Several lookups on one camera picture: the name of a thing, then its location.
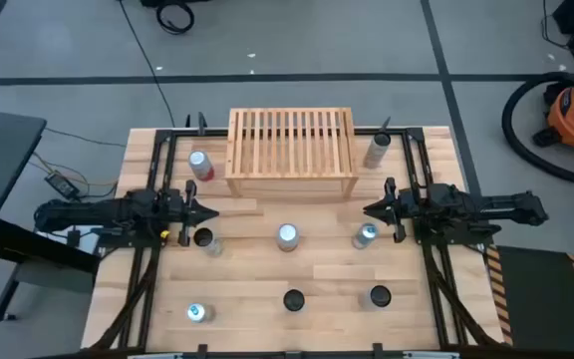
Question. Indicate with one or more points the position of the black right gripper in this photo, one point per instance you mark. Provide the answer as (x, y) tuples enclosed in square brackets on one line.
[(401, 209)]

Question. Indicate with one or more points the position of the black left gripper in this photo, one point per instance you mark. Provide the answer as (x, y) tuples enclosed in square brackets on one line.
[(187, 212)]

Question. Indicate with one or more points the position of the tall Celsius can black lid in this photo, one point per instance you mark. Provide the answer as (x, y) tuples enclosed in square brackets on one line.
[(379, 296), (376, 149), (294, 300), (203, 237)]

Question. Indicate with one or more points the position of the blue silver energy drink can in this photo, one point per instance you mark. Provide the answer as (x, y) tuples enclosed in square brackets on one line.
[(365, 235), (197, 312)]

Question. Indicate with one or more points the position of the pink strawberry soda can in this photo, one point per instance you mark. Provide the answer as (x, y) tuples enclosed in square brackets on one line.
[(287, 237), (200, 162)]

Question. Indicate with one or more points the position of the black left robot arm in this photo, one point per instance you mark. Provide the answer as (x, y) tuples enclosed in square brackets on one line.
[(92, 212)]

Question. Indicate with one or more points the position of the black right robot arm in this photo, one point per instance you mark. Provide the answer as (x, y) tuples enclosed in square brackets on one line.
[(506, 207)]

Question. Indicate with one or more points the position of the wooden slatted shelf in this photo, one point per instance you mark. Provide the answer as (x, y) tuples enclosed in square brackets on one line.
[(292, 176)]

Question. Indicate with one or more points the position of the black power adapter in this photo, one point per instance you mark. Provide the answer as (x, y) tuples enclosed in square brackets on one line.
[(62, 185)]

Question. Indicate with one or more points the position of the black aluminium table frame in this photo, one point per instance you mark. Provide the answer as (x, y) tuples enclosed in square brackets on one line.
[(165, 135)]

